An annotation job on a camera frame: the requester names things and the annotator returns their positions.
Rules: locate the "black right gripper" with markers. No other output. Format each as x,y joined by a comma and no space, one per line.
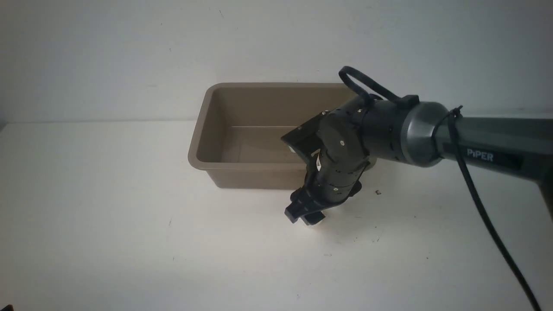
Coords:
338,167

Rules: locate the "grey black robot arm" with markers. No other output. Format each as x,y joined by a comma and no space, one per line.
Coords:
424,133

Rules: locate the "tan plastic storage bin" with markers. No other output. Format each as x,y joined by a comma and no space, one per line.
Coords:
237,138

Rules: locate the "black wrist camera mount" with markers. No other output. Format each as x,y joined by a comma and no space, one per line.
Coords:
304,140

